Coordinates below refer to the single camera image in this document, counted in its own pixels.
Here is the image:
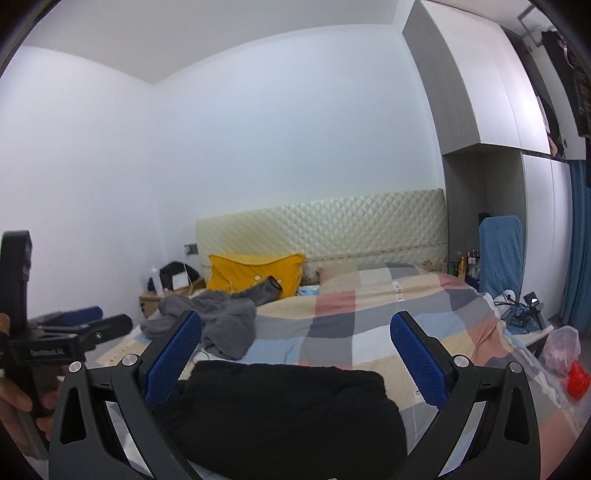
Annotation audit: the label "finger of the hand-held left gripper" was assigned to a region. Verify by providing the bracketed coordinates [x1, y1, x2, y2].
[41, 314, 134, 346]
[30, 305, 103, 326]

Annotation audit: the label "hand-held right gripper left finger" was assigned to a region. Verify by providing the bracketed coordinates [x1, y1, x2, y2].
[46, 310, 204, 480]

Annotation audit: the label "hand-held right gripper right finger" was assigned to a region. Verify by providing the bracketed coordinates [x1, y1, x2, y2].
[390, 310, 542, 480]

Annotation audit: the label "black puffer jacket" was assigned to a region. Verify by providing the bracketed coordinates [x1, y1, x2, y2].
[154, 360, 408, 478]

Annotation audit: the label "hanging dark clothes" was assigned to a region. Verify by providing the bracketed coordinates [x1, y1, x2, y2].
[538, 28, 591, 158]

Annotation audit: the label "person's left hand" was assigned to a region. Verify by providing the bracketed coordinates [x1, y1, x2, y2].
[0, 313, 63, 437]

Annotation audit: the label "wooden nightstand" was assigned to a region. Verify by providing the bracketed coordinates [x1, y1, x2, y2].
[139, 277, 208, 320]

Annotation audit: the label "grey fleece garment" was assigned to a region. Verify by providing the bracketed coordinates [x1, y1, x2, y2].
[140, 293, 258, 361]

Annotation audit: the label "black bag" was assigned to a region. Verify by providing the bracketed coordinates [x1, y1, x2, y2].
[159, 261, 200, 292]

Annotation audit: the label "row of bottles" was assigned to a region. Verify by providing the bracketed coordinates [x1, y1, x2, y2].
[447, 249, 482, 280]

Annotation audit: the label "dark grey sleeved garment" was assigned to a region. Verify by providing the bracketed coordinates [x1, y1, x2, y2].
[231, 276, 283, 306]

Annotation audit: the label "yellow pillow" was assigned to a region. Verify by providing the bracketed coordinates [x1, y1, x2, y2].
[205, 253, 306, 300]

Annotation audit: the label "black charging device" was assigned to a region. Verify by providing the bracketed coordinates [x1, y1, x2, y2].
[501, 291, 555, 332]

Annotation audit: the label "blue chair cover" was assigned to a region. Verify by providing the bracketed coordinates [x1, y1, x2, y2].
[478, 215, 525, 301]

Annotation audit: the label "clear plastic bag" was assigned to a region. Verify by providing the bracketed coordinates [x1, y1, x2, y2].
[541, 325, 583, 376]

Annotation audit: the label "red plastic item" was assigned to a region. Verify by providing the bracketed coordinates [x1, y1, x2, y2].
[566, 361, 591, 401]

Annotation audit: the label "cream quilted headboard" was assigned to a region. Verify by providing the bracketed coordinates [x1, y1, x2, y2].
[195, 188, 450, 284]

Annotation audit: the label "blue curtain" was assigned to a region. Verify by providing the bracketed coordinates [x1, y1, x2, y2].
[558, 136, 591, 330]

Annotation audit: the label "white wardrobe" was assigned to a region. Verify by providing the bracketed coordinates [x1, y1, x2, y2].
[402, 0, 575, 301]

